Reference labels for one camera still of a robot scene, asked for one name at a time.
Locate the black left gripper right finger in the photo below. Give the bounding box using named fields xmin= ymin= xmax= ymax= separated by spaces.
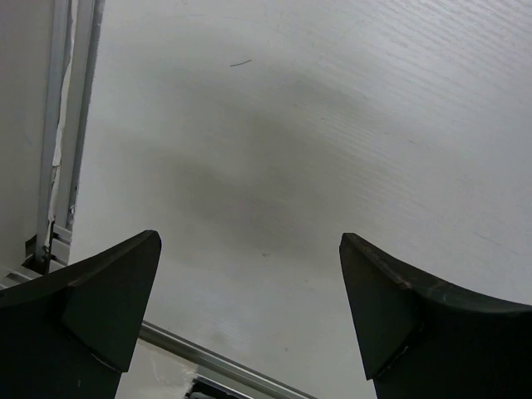
xmin=339 ymin=233 xmax=531 ymax=398

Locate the aluminium frame rail left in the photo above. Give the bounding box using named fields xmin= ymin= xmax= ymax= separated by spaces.
xmin=27 ymin=1 xmax=105 ymax=275

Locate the aluminium frame rail front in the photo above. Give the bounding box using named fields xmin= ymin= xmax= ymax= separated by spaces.
xmin=139 ymin=321 xmax=313 ymax=398

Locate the aluminium frame rail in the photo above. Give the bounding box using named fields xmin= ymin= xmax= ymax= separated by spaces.
xmin=139 ymin=321 xmax=313 ymax=398
xmin=27 ymin=1 xmax=105 ymax=275

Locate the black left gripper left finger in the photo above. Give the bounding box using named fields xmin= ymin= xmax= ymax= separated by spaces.
xmin=1 ymin=230 xmax=161 ymax=398

